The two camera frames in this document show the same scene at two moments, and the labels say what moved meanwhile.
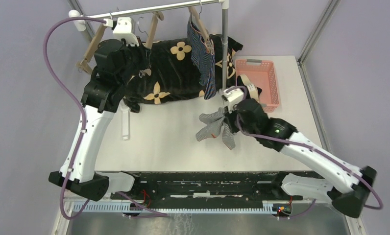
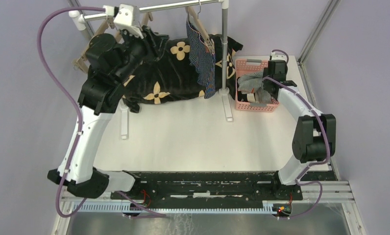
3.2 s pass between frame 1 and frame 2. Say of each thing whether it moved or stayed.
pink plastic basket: stayed
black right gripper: moved
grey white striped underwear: moved
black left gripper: moved
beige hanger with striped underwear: moved
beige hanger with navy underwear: stayed
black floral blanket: stayed
